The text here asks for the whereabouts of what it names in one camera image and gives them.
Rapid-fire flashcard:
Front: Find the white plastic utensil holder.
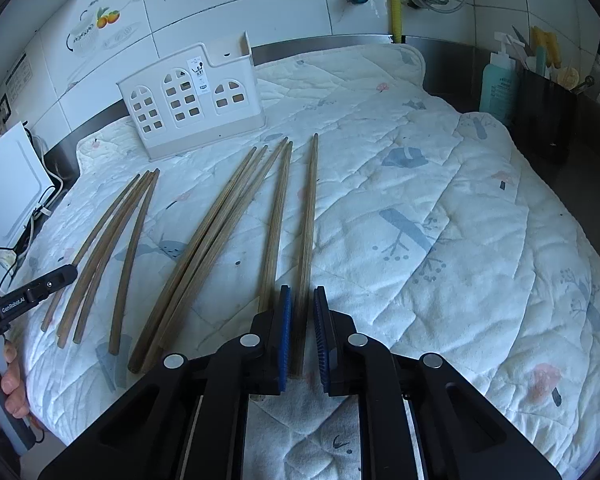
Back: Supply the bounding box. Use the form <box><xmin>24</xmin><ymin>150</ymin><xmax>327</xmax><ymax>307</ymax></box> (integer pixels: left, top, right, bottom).
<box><xmin>118</xmin><ymin>32</ymin><xmax>265</xmax><ymax>160</ymax></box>

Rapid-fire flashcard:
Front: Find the teal soap bottle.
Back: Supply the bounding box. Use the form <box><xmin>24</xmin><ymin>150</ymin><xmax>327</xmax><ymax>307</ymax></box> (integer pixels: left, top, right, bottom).
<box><xmin>479</xmin><ymin>32</ymin><xmax>518</xmax><ymax>126</ymax></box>

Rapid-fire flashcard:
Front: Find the black utensil bin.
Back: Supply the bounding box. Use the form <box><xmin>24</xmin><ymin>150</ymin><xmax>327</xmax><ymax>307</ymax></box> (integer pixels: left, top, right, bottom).
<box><xmin>508</xmin><ymin>70</ymin><xmax>600</xmax><ymax>255</ymax></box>

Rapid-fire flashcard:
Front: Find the person's left hand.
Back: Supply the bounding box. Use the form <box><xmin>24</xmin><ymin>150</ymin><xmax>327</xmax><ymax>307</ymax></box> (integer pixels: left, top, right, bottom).
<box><xmin>0</xmin><ymin>340</ymin><xmax>30</xmax><ymax>428</ymax></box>

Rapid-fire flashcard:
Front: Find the white microwave oven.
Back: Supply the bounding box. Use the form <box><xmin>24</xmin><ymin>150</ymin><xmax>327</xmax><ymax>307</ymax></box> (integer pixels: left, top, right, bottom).
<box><xmin>0</xmin><ymin>122</ymin><xmax>55</xmax><ymax>248</ymax></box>

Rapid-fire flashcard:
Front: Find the white quilted mat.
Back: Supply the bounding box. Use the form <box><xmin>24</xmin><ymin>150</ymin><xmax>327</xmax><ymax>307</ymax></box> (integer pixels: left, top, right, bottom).
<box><xmin>12</xmin><ymin>46</ymin><xmax>600</xmax><ymax>479</ymax></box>

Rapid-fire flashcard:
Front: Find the wooden chopstick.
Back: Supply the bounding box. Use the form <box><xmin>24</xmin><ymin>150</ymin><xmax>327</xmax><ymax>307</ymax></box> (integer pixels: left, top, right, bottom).
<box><xmin>258</xmin><ymin>142</ymin><xmax>292</xmax><ymax>313</ymax></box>
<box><xmin>108</xmin><ymin>169</ymin><xmax>160</xmax><ymax>356</ymax></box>
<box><xmin>127</xmin><ymin>145</ymin><xmax>258</xmax><ymax>374</ymax></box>
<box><xmin>57</xmin><ymin>171</ymin><xmax>154</xmax><ymax>349</ymax></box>
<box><xmin>290</xmin><ymin>133</ymin><xmax>320</xmax><ymax>378</ymax></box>
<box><xmin>72</xmin><ymin>169</ymin><xmax>157</xmax><ymax>345</ymax></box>
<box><xmin>128</xmin><ymin>148</ymin><xmax>271</xmax><ymax>374</ymax></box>
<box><xmin>149</xmin><ymin>135</ymin><xmax>289</xmax><ymax>361</ymax></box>
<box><xmin>40</xmin><ymin>173</ymin><xmax>142</xmax><ymax>333</ymax></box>

